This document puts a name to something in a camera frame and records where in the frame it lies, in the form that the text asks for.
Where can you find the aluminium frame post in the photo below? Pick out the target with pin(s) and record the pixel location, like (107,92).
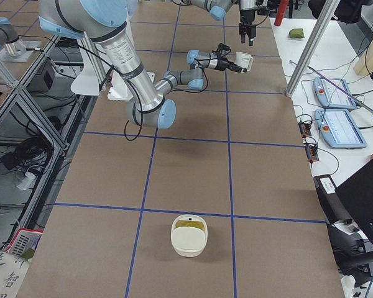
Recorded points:
(312,43)

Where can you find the green tipped grabber stick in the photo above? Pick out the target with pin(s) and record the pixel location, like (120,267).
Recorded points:
(341,90)

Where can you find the red bottle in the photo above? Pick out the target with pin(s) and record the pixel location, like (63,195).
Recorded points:
(281,12)

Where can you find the white ribbed HOME mug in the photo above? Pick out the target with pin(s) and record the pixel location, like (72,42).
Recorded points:
(243,61)

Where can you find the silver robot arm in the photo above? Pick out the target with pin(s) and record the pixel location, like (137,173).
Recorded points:
(219,8)
(105,23)

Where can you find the teach pendant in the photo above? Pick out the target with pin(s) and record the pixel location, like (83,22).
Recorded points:
(338,129)
(328,96)

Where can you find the white camera stand base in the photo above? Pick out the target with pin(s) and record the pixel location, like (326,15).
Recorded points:
(119,90)

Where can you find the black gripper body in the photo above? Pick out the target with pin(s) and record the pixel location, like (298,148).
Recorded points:
(224,63)
(246,12)

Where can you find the cream plastic basket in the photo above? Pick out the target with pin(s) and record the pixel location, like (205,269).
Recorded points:
(189,235)

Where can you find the black office chair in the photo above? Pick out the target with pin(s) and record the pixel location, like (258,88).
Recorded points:
(356,196)

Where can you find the lower teach pendant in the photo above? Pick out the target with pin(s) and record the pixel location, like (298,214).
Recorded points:
(338,129)

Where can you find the white storage crate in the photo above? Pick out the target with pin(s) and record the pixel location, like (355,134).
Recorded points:
(23,240)

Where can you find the upper teach pendant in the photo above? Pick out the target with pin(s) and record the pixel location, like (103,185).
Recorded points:
(328,96)

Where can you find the green cloth lump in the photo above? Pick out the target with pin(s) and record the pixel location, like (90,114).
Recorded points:
(296,33)

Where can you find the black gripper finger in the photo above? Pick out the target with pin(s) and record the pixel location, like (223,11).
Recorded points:
(242,35)
(251,34)
(236,68)

